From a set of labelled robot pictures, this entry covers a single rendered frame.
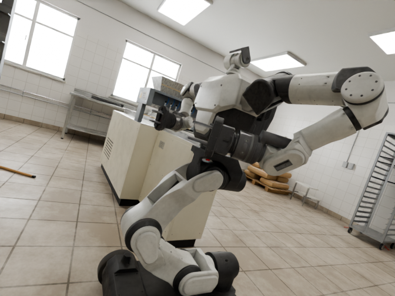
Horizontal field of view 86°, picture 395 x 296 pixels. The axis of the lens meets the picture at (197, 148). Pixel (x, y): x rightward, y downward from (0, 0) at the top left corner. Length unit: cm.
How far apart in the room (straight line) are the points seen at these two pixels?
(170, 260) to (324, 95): 85
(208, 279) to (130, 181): 131
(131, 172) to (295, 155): 174
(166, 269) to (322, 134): 81
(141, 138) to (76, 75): 345
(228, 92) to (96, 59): 467
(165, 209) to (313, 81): 67
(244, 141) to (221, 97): 26
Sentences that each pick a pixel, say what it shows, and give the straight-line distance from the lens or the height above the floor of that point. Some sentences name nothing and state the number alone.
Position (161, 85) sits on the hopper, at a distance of 214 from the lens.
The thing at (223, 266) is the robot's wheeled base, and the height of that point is 33.
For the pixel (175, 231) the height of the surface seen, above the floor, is 17.
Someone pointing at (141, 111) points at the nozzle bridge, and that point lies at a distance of 213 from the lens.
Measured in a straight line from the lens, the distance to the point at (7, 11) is 104.
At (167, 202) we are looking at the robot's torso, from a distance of 87.
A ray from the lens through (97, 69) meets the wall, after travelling 531.
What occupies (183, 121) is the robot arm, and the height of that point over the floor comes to 97.
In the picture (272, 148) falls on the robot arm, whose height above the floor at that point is 97.
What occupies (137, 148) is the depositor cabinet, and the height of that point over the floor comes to 60.
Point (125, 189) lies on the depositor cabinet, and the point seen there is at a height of 18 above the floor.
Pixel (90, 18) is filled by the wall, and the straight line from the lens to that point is 550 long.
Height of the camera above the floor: 96
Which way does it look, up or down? 5 degrees down
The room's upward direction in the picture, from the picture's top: 17 degrees clockwise
